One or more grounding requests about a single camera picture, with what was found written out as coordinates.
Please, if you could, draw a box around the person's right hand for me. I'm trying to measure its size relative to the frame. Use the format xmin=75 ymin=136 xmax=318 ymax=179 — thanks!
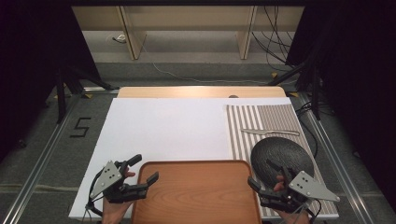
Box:
xmin=273 ymin=175 xmax=311 ymax=224

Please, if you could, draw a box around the brown wooden tray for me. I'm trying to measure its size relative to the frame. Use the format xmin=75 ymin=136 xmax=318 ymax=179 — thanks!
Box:
xmin=130 ymin=160 xmax=262 ymax=224

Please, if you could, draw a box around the dark curtain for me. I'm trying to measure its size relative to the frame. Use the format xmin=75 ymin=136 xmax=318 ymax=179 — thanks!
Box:
xmin=286 ymin=0 xmax=396 ymax=206
xmin=0 ymin=0 xmax=102 ymax=162

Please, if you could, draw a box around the striped placemat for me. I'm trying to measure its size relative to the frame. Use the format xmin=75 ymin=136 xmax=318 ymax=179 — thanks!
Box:
xmin=224 ymin=104 xmax=340 ymax=218

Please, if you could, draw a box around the beige shelf unit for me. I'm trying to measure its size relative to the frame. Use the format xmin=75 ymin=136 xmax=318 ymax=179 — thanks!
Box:
xmin=71 ymin=5 xmax=305 ymax=62

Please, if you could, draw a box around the right hand-held gripper cable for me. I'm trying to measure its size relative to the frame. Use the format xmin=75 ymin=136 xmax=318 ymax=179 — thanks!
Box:
xmin=306 ymin=199 xmax=324 ymax=224

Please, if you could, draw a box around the person's left hand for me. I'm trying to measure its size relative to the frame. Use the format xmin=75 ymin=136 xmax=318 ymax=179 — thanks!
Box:
xmin=102 ymin=167 xmax=137 ymax=224

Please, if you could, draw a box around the white floor socket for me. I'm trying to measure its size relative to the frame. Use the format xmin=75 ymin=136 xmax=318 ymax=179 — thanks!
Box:
xmin=111 ymin=34 xmax=128 ymax=45

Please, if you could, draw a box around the black metal stand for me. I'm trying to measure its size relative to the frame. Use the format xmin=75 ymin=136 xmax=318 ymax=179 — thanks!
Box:
xmin=54 ymin=66 xmax=120 ymax=125
xmin=267 ymin=60 xmax=321 ymax=120

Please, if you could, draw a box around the dark round textured plate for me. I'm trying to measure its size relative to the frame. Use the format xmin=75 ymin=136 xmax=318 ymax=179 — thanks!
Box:
xmin=250 ymin=136 xmax=316 ymax=189

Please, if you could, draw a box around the short silver metal bar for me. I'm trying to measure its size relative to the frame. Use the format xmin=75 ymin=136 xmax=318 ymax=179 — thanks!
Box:
xmin=81 ymin=86 xmax=120 ymax=94

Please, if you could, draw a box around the black floor cable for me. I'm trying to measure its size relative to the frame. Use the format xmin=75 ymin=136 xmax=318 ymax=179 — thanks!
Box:
xmin=295 ymin=101 xmax=319 ymax=160

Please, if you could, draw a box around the bundle of black cables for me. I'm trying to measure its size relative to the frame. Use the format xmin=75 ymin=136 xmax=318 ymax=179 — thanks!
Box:
xmin=251 ymin=5 xmax=300 ymax=73

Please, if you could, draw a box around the hand-held gripper cable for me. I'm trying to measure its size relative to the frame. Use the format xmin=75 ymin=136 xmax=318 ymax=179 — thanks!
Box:
xmin=306 ymin=199 xmax=324 ymax=224
xmin=81 ymin=169 xmax=106 ymax=224

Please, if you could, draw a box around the white board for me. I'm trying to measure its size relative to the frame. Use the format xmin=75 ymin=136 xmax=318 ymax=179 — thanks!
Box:
xmin=68 ymin=97 xmax=340 ymax=221

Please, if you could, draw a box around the left hand-held gripper cable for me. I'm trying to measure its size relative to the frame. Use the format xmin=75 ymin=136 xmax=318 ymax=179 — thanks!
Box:
xmin=81 ymin=169 xmax=106 ymax=224

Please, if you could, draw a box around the aluminium floor rail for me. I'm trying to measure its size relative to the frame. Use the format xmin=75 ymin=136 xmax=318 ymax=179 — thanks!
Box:
xmin=297 ymin=92 xmax=373 ymax=224
xmin=0 ymin=92 xmax=86 ymax=224

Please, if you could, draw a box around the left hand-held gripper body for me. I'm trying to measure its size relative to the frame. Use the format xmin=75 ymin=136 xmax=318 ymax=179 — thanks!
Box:
xmin=89 ymin=160 xmax=140 ymax=204

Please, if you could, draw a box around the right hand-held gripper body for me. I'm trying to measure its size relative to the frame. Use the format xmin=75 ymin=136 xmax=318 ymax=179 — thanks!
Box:
xmin=260 ymin=170 xmax=341 ymax=215

